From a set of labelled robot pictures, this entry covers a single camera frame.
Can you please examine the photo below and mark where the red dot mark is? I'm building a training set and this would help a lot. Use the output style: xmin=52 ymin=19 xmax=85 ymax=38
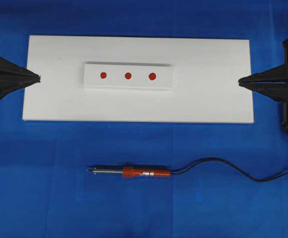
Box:
xmin=125 ymin=72 xmax=132 ymax=79
xmin=100 ymin=72 xmax=107 ymax=79
xmin=148 ymin=72 xmax=156 ymax=80

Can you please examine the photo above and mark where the middle red dot mark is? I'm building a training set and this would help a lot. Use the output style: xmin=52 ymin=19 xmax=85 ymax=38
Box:
xmin=125 ymin=72 xmax=132 ymax=79

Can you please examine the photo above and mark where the right red dot mark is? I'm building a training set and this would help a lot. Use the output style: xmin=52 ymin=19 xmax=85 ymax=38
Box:
xmin=148 ymin=72 xmax=156 ymax=80

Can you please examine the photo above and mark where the small white raised plate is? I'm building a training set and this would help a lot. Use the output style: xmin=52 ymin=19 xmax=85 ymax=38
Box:
xmin=83 ymin=62 xmax=173 ymax=91

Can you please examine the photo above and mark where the large white foam board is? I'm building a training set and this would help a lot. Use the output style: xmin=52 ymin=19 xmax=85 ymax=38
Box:
xmin=22 ymin=35 xmax=254 ymax=123

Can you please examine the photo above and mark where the red handled soldering iron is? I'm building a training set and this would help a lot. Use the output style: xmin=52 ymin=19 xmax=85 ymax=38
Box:
xmin=86 ymin=166 xmax=171 ymax=178

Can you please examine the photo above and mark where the blue table cloth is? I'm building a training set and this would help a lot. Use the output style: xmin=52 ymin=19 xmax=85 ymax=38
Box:
xmin=0 ymin=0 xmax=288 ymax=238

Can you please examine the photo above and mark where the left red dot mark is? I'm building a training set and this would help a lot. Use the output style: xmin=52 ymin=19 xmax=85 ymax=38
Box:
xmin=100 ymin=72 xmax=107 ymax=79

